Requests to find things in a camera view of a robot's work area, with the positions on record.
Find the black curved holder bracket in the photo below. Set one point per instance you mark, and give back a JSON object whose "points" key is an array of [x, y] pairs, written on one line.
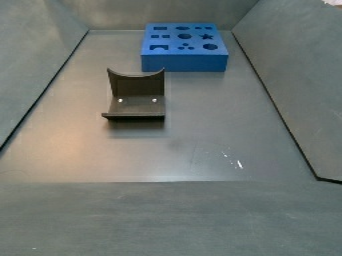
{"points": [[137, 96]]}

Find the blue shape sorter box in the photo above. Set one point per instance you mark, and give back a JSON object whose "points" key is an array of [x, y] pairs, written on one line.
{"points": [[183, 47]]}

